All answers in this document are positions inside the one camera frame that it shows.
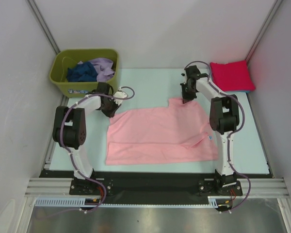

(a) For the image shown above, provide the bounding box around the left aluminium frame post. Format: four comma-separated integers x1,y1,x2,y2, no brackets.
25,0,60,54

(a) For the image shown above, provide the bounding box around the olive green plastic bin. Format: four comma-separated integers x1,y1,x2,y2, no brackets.
49,48,119,98

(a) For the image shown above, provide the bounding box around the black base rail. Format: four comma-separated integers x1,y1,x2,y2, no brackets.
39,170,271,205

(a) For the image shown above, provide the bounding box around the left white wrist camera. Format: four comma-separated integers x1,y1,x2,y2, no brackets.
113,90,128,105

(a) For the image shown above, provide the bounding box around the folded blue t shirt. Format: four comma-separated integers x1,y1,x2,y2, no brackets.
235,90,250,93

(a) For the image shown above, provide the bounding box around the folded red t shirt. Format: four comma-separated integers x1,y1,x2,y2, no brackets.
210,60,256,92

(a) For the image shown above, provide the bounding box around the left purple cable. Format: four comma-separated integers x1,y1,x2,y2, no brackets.
36,86,136,219

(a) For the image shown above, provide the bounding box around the dark blue t shirt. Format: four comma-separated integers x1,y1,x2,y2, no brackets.
66,62,98,82

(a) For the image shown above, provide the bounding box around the lilac t shirt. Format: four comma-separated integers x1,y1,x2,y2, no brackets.
89,58,115,82

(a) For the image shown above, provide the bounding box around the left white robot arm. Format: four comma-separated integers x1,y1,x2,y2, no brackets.
52,83,128,194

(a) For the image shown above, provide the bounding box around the right aluminium frame post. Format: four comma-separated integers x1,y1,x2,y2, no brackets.
245,0,285,65

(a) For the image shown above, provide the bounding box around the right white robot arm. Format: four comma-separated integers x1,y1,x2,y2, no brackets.
180,65,243,177

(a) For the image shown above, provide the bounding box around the pink t shirt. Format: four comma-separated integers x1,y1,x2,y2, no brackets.
106,98,218,166

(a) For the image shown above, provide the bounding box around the white slotted cable duct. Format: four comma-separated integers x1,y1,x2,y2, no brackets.
35,195,233,208

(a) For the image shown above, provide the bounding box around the aluminium frame post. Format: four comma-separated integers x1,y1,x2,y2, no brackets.
25,0,60,54
245,0,285,65

